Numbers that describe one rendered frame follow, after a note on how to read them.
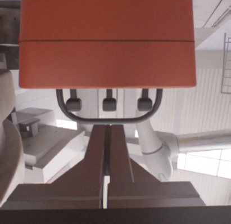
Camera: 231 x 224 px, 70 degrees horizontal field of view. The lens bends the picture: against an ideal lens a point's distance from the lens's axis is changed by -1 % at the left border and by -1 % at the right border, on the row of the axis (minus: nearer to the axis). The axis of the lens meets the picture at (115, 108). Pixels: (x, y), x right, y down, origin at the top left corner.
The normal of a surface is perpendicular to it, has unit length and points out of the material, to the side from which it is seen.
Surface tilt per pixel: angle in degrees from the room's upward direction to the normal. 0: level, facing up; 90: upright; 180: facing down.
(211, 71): 90
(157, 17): 97
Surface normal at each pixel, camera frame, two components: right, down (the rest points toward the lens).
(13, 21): 0.40, 0.24
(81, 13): 0.03, 0.14
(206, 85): -0.35, 0.25
